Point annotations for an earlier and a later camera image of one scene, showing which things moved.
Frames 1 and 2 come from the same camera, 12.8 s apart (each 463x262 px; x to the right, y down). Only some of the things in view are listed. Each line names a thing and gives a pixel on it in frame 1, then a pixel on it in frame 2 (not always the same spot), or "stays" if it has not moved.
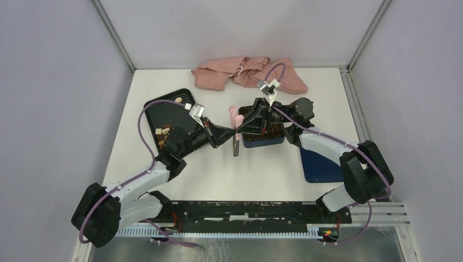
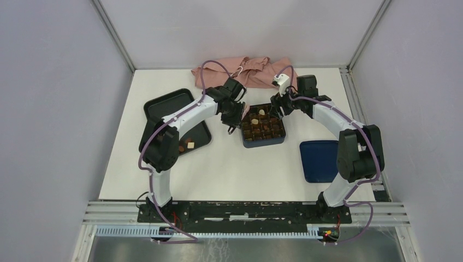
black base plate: (247, 216) stays
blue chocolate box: (275, 136) stays
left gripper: (215, 134) to (236, 121)
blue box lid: (318, 168) stays
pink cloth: (222, 74) stays
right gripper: (257, 119) to (278, 101)
